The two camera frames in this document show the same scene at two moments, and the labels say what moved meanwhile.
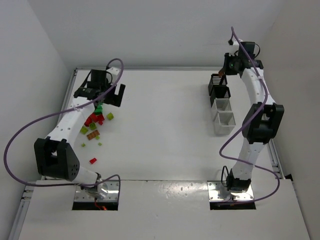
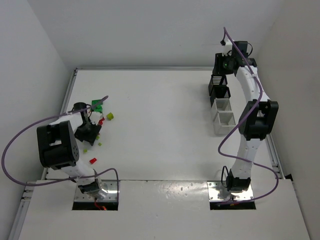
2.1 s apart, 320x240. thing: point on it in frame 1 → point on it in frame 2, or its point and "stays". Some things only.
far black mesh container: (215, 79) stays
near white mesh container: (224, 123) stays
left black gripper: (113, 97) → (88, 132)
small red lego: (93, 160) stays
